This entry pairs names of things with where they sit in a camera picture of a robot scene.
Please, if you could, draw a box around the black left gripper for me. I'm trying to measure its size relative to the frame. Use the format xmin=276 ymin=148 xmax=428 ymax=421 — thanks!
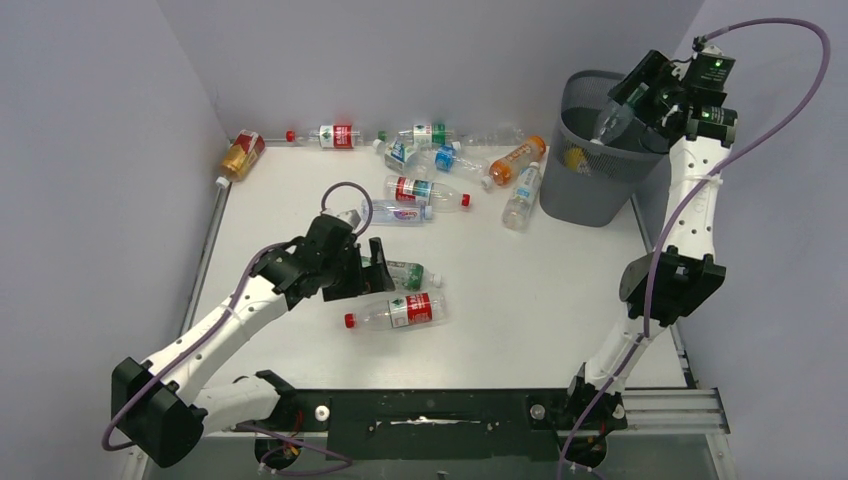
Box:
xmin=321 ymin=238 xmax=394 ymax=302

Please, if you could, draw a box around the green tea label bottle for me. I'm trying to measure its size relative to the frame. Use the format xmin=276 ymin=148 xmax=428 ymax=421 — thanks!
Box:
xmin=385 ymin=260 xmax=443 ymax=293

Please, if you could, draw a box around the clear bottle dark green label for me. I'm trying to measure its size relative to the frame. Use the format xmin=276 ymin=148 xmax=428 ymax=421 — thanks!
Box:
xmin=590 ymin=84 xmax=647 ymax=145

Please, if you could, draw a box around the red label Nongfu water bottle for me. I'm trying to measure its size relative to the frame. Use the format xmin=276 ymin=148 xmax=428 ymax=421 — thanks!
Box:
xmin=344 ymin=293 xmax=447 ymax=331

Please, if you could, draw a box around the clear Ganten water bottle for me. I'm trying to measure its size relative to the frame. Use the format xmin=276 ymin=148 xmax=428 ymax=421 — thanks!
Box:
xmin=361 ymin=200 xmax=434 ymax=226

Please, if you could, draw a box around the yellow label drink bottle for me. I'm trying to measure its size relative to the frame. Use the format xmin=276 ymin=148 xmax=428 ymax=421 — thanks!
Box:
xmin=563 ymin=147 xmax=592 ymax=175

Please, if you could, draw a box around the white blue label tea bottle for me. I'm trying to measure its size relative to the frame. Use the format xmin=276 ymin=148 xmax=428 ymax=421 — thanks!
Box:
xmin=501 ymin=162 xmax=542 ymax=231

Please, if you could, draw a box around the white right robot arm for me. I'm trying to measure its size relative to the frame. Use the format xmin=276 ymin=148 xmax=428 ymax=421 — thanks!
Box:
xmin=562 ymin=45 xmax=738 ymax=428

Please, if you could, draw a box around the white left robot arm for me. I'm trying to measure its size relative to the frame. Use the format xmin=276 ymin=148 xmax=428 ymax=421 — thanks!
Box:
xmin=102 ymin=212 xmax=395 ymax=468

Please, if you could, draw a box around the grey mesh waste bin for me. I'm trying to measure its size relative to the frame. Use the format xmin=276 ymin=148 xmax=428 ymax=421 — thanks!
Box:
xmin=539 ymin=70 xmax=669 ymax=227

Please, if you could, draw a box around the red label bottle blue picture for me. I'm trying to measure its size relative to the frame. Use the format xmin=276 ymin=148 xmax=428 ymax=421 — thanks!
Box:
xmin=383 ymin=175 xmax=471 ymax=213

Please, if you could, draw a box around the crushed bottle white blue label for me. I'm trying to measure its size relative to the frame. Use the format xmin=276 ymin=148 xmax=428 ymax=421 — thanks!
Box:
xmin=372 ymin=139 xmax=436 ymax=181

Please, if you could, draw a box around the crushed clear bottle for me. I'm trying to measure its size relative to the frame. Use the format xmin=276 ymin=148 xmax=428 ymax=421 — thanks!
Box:
xmin=459 ymin=126 xmax=526 ymax=148

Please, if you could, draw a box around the clear bottle blue label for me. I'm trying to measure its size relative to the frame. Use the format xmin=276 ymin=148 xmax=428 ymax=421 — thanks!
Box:
xmin=434 ymin=144 xmax=494 ymax=190

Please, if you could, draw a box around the orange juice bottle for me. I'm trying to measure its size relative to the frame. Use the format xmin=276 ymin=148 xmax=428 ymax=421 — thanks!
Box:
xmin=488 ymin=136 xmax=547 ymax=187

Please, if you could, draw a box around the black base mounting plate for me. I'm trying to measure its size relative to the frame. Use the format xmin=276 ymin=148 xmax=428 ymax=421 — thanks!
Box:
xmin=254 ymin=370 xmax=628 ymax=474

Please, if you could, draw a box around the amber tea bottle red label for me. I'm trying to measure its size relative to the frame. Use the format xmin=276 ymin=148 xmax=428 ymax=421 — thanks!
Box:
xmin=215 ymin=130 xmax=266 ymax=189

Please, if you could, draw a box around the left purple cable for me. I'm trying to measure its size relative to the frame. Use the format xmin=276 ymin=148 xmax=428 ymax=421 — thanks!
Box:
xmin=100 ymin=181 xmax=375 ymax=453

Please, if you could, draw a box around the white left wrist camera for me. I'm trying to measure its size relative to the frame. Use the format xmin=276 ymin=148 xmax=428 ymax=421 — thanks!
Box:
xmin=336 ymin=210 xmax=362 ymax=230

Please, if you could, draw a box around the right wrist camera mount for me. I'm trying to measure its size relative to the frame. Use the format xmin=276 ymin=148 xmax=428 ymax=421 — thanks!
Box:
xmin=684 ymin=38 xmax=736 ymax=91

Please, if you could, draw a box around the red cap bottle at wall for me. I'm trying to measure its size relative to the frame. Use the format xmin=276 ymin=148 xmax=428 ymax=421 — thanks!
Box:
xmin=284 ymin=124 xmax=363 ymax=150

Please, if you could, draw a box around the green cap bottle at wall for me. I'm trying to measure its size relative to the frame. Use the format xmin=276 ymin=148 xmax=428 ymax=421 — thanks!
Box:
xmin=377 ymin=123 xmax=459 ymax=148

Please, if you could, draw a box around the aluminium frame rail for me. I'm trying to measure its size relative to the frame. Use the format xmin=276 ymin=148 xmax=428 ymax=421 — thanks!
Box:
xmin=621 ymin=389 xmax=730 ymax=435

